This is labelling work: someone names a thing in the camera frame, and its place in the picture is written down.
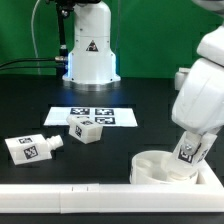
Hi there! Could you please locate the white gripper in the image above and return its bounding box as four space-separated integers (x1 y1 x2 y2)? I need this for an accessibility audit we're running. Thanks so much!
172 58 224 156

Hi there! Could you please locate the white L-shaped fence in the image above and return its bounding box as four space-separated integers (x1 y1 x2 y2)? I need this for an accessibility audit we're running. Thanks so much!
0 164 224 214

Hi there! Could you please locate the white marker sheet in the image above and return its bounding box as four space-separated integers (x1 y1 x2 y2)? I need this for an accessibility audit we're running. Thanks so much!
44 107 138 127

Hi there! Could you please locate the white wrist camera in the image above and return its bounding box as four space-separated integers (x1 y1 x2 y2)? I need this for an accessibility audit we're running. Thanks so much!
174 68 190 90

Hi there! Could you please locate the black cable upper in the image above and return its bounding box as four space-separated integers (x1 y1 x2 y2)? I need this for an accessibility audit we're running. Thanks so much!
0 57 69 69

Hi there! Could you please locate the black cable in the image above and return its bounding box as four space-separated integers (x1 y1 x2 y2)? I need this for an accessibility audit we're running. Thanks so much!
0 64 69 73
0 57 69 69

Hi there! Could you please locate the white thin cable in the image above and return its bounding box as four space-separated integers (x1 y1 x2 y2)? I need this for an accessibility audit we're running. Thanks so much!
30 0 44 76

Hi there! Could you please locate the black cable lower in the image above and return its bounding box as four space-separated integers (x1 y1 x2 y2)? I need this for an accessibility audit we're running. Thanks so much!
0 64 69 73

